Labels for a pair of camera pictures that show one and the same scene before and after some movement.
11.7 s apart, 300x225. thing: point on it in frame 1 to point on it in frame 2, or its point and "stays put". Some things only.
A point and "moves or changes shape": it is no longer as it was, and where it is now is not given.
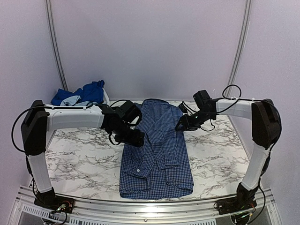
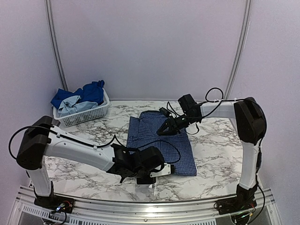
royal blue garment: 92,92 stays put
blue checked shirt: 160,168 moves or changes shape
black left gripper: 136,140 to 146,182
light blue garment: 73,101 stays put
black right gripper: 186,124 to 173,129
